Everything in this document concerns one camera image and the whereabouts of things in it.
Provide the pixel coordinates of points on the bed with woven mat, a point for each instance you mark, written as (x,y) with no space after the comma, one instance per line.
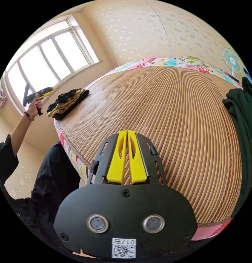
(158,115)

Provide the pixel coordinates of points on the pile of clothes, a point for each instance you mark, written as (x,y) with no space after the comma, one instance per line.
(65,102)

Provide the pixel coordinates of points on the person's left hand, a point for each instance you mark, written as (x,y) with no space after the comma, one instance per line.
(33,109)

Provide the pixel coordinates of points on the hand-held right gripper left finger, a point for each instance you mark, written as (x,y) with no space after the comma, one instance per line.
(115,164)

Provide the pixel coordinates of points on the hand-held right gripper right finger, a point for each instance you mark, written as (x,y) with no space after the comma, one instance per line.
(138,166)

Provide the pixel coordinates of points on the white and teal fan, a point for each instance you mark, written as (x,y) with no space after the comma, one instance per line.
(231,59)

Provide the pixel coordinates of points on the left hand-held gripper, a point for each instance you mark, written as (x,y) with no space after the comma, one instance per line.
(33,95)

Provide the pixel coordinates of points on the window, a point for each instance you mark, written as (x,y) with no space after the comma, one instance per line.
(45,59)

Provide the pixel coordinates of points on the black long sleeve shirt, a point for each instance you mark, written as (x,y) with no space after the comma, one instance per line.
(241,127)

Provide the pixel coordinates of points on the person's left forearm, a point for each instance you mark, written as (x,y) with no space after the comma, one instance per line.
(20,133)

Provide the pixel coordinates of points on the person's body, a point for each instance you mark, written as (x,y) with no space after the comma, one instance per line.
(45,185)

